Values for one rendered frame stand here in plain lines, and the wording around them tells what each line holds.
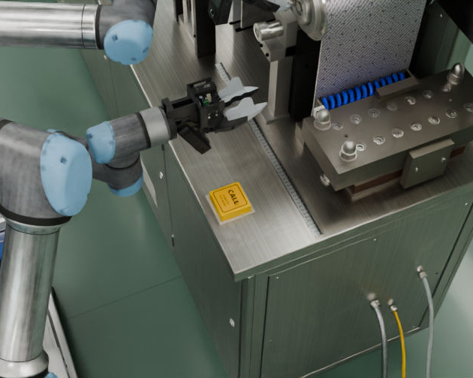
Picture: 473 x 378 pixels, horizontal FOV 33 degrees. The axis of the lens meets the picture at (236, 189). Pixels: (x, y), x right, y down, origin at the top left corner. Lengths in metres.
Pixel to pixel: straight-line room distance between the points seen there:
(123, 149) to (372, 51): 0.56
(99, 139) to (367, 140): 0.55
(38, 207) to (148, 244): 1.51
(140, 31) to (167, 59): 0.67
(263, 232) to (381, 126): 0.33
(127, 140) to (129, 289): 1.18
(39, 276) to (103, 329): 1.29
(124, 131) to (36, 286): 0.37
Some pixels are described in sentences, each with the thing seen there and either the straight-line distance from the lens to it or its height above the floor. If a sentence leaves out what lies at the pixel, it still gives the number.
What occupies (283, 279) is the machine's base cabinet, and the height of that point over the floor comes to 0.79.
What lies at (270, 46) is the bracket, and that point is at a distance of 1.71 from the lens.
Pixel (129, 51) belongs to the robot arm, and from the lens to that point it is 1.36.
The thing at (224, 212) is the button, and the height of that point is 0.92.
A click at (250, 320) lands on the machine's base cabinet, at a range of 1.88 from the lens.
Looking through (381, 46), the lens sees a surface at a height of 1.13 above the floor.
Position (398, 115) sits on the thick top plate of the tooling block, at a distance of 1.76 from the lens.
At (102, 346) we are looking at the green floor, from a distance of 2.59.
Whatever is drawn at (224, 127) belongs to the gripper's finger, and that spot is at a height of 1.10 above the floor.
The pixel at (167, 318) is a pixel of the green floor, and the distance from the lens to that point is 2.61.
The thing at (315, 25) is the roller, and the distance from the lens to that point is 1.60.
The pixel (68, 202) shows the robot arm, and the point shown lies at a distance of 1.26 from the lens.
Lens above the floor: 2.34
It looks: 55 degrees down
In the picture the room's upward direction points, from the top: 1 degrees clockwise
